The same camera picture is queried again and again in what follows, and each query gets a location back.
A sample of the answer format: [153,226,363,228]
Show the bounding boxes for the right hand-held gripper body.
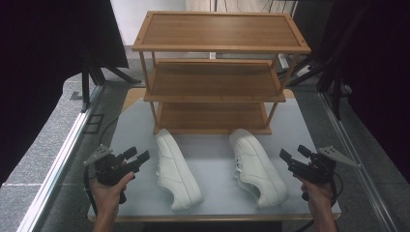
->
[289,145,362,186]

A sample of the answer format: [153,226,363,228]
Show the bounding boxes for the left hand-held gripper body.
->
[82,144,140,187]

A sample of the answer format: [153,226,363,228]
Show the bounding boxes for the white sneaker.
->
[155,128,204,212]
[228,128,289,210]

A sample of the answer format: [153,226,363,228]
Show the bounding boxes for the wooden shoe rack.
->
[131,10,312,135]

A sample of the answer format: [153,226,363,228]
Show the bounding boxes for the person's right hand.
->
[298,176,335,212]

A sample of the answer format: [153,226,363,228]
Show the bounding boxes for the person's left hand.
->
[91,162,135,217]

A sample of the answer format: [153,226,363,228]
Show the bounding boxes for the black metal stand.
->
[80,51,143,114]
[286,52,343,121]

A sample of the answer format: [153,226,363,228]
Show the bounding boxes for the white power strip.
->
[278,52,291,71]

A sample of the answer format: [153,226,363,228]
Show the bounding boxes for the dark curtain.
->
[317,0,410,184]
[0,0,130,188]

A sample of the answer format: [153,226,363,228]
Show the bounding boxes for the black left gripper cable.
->
[83,165,99,217]

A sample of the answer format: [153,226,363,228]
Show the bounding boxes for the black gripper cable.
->
[83,165,99,217]
[296,172,344,232]

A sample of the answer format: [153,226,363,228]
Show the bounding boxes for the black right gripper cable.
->
[296,172,344,232]

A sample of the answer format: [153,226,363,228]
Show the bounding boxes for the thin black floor cable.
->
[99,117,120,146]

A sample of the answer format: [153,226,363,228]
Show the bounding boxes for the aluminium floor rail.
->
[318,91,400,232]
[15,85,105,232]

